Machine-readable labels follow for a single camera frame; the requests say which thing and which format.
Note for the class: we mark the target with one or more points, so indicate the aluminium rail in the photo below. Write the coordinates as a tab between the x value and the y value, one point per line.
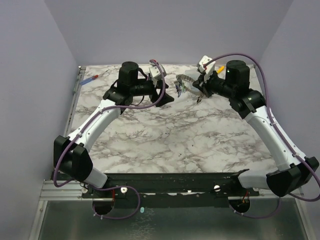
73	105
72	191

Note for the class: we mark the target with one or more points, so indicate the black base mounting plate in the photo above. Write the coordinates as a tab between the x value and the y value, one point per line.
171	190

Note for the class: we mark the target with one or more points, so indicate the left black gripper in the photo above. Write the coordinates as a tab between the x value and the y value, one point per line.
158	85

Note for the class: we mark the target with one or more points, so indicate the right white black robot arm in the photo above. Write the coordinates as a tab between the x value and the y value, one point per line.
293	167

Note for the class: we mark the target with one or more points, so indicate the blue keys bunch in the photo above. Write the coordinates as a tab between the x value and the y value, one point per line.
180	88

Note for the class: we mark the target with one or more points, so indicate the aluminium front rail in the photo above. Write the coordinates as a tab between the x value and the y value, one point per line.
72	191

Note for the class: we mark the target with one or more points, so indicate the aluminium left side rail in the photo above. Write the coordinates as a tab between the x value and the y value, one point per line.
73	105

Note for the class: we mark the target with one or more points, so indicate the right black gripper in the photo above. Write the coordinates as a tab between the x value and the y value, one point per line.
205	83

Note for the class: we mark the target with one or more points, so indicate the clear plastic screw box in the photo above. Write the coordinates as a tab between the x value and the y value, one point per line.
191	75

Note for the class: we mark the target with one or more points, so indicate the blue red handled screwdriver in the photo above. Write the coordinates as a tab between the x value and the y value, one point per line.
92	78

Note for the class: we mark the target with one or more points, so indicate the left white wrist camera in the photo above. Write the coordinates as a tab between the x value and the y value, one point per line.
155	74

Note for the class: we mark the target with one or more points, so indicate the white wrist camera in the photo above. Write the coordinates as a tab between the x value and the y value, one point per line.
155	74
206	67

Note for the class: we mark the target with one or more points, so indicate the yellow handled screwdriver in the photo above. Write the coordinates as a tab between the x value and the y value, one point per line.
220	69

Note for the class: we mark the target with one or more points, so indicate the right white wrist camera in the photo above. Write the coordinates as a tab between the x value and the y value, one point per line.
206	67

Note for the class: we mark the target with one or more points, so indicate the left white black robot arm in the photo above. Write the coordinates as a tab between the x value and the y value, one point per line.
71	153

